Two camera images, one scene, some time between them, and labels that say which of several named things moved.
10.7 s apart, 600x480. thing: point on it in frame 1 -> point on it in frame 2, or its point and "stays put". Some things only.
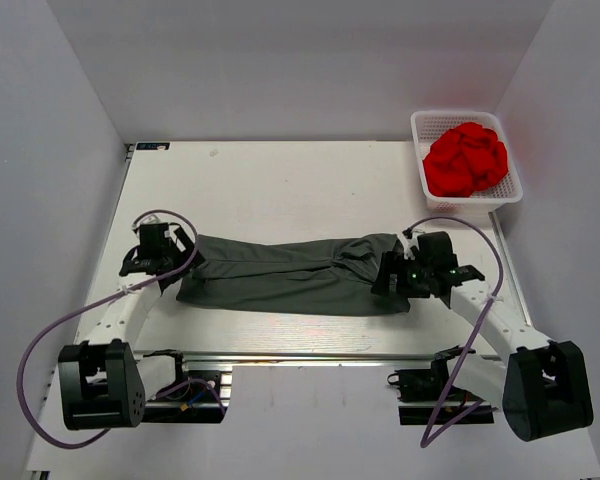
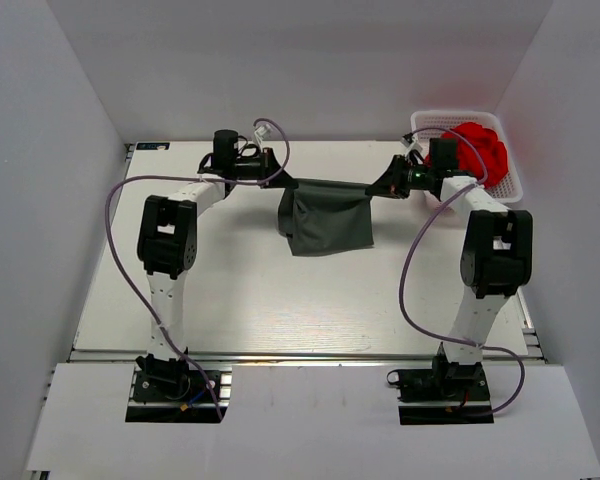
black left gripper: (186, 255) -> (268, 164)
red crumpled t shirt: (465, 161) stays put
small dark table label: (152, 145) stays put
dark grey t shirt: (314, 275) -> (323, 216)
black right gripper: (395, 262) -> (391, 184)
